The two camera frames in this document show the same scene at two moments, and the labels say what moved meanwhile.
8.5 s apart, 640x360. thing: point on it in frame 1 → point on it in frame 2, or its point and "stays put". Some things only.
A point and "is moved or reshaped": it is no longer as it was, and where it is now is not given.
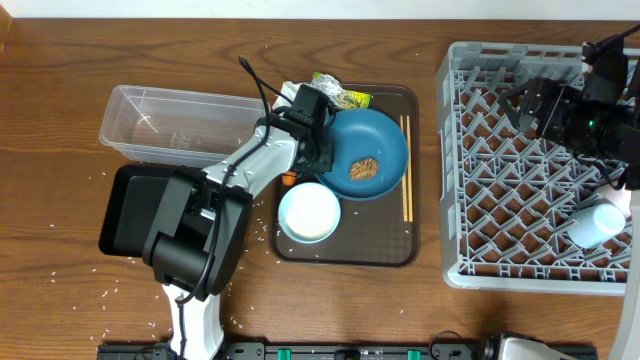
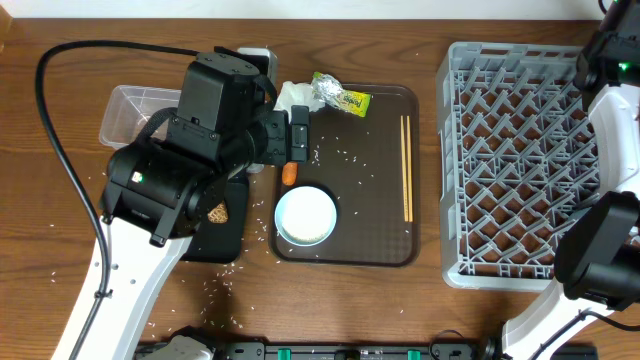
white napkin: x=289 y=90 stays put
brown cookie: x=364 y=169 is moved or reshaped
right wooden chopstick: x=409 y=170 stays put
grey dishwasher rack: x=509 y=197 stays put
